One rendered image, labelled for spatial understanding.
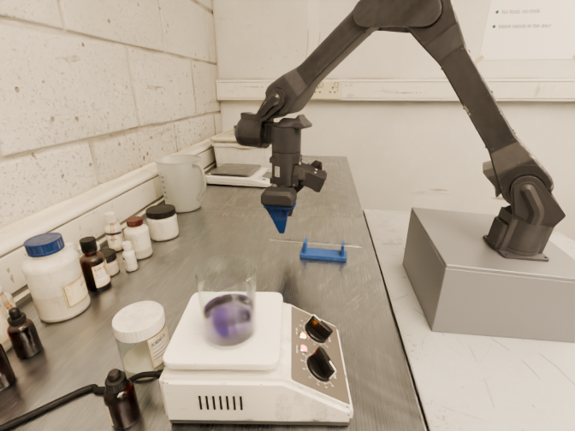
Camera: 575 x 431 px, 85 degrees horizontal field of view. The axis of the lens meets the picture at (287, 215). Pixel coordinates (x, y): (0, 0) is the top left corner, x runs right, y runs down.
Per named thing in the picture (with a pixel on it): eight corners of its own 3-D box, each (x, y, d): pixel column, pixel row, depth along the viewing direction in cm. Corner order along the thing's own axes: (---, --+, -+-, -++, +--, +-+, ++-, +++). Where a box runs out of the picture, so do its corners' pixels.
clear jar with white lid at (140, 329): (114, 382, 39) (100, 332, 36) (138, 345, 45) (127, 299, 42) (162, 384, 39) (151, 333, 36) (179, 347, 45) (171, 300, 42)
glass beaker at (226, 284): (212, 312, 39) (205, 251, 36) (263, 316, 38) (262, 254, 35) (190, 357, 32) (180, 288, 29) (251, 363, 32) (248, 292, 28)
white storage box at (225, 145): (292, 156, 168) (292, 128, 163) (280, 174, 135) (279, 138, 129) (236, 154, 173) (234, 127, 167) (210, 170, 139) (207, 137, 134)
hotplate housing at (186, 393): (336, 339, 46) (340, 294, 43) (352, 431, 34) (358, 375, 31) (184, 338, 46) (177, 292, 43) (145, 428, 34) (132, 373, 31)
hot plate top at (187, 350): (282, 297, 42) (282, 291, 42) (280, 371, 31) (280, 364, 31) (194, 296, 43) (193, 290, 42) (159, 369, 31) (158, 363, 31)
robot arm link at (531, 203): (548, 209, 48) (566, 168, 45) (559, 233, 40) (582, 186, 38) (496, 199, 50) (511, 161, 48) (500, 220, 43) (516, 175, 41)
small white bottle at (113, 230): (111, 245, 73) (103, 210, 70) (127, 245, 74) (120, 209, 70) (107, 252, 70) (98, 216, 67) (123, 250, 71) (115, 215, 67)
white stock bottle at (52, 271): (36, 329, 48) (8, 254, 43) (42, 304, 54) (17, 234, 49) (91, 314, 51) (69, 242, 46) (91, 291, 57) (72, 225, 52)
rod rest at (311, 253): (346, 254, 69) (347, 239, 68) (346, 262, 66) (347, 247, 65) (301, 250, 71) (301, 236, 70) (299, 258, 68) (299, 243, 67)
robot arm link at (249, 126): (304, 87, 59) (251, 86, 65) (281, 88, 53) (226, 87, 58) (303, 148, 64) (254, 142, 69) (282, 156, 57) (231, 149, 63)
